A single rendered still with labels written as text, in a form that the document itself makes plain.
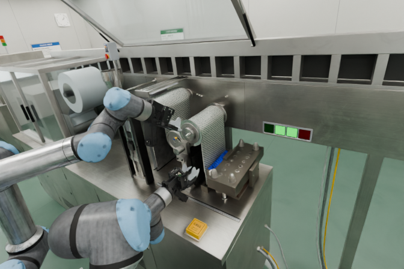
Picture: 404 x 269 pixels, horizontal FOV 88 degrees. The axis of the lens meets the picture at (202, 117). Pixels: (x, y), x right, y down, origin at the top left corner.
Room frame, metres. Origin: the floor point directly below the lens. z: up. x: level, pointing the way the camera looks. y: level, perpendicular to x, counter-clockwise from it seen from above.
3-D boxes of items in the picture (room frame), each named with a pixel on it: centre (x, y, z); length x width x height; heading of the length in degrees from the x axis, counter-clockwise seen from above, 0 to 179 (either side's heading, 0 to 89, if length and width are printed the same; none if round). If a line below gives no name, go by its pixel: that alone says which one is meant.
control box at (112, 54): (1.30, 0.49, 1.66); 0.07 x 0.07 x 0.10; 39
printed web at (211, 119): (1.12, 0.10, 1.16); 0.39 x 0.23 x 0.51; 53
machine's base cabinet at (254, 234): (1.55, 0.79, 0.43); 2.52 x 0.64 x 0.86; 53
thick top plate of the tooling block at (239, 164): (0.97, -0.17, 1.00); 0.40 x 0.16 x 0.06; 143
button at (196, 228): (0.66, 0.08, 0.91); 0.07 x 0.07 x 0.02; 53
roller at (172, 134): (1.12, 0.09, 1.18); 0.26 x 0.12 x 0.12; 143
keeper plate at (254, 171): (0.93, -0.26, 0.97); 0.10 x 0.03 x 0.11; 143
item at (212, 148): (1.01, -0.05, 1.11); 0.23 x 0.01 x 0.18; 143
